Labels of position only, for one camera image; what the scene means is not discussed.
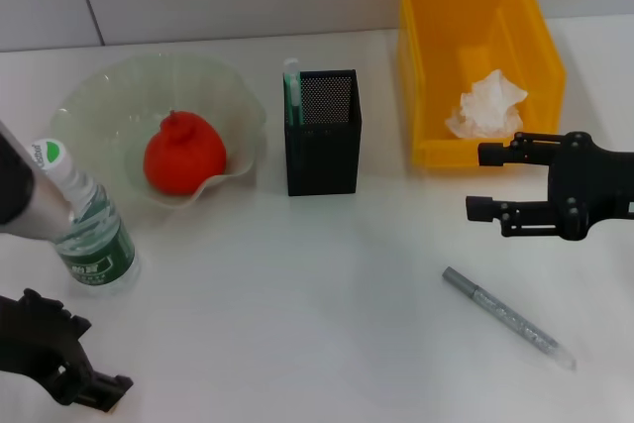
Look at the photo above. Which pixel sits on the green white utility knife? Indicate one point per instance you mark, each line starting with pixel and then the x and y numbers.
pixel 292 96

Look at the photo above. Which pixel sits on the white paper ball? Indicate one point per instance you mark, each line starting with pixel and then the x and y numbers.
pixel 488 106

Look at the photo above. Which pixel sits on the grey glitter pen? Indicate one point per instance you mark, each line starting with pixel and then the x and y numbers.
pixel 500 311

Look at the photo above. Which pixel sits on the clear green label water bottle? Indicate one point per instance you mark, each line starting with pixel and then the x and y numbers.
pixel 99 254

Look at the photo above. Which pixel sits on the red orange fruit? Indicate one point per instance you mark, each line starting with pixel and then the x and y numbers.
pixel 188 155

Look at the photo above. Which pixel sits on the yellow plastic bin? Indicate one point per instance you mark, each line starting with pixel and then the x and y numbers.
pixel 446 22

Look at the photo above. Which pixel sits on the translucent green fruit plate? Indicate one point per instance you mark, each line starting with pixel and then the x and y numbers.
pixel 124 81

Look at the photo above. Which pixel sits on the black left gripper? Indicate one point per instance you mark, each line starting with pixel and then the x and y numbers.
pixel 30 334

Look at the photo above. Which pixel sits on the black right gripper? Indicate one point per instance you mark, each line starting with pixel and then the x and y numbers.
pixel 594 180

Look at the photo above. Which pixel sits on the black mesh pen holder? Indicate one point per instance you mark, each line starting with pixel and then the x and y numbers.
pixel 322 160

